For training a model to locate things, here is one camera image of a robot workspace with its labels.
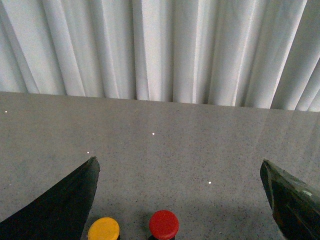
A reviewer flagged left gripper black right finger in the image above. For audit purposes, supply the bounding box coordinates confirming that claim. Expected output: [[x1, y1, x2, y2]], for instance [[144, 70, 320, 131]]
[[260, 159, 320, 240]]

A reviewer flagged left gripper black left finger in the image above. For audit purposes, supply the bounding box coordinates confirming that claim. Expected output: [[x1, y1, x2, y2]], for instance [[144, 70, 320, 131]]
[[0, 157, 100, 240]]

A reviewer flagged yellow mushroom push button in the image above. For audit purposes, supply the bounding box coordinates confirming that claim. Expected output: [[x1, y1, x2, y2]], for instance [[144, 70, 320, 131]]
[[87, 217, 120, 240]]

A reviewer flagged red mushroom push button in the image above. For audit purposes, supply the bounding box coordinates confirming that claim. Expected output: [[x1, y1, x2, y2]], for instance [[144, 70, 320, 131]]
[[148, 209, 180, 240]]

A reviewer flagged white pleated curtain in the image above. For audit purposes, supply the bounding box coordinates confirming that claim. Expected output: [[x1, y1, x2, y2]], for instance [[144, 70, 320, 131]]
[[0, 0, 320, 112]]

